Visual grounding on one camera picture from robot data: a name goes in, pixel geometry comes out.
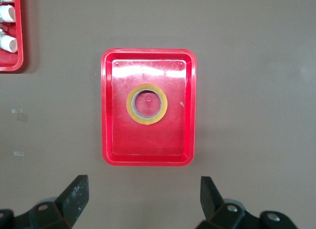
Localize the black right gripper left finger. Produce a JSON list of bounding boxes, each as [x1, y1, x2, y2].
[[0, 174, 89, 229]]

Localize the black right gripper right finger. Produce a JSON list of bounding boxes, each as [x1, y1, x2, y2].
[[197, 176, 299, 229]]

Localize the yellowish clear tape roll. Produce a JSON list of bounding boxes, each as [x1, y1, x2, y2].
[[126, 83, 168, 126]]

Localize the red plastic tray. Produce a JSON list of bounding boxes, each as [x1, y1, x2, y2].
[[0, 0, 24, 72], [100, 48, 198, 167]]

